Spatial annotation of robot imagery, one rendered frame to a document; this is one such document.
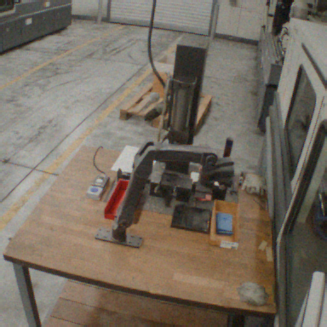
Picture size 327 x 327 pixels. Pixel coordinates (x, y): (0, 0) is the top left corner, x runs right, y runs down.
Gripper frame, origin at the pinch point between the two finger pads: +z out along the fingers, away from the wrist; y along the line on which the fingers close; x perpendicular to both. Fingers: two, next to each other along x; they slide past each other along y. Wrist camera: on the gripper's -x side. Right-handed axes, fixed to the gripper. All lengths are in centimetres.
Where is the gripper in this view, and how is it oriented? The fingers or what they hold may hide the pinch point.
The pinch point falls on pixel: (203, 189)
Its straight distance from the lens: 161.0
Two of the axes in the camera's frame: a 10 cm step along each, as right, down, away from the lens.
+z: -0.2, 4.7, 8.8
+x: -9.8, -1.8, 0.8
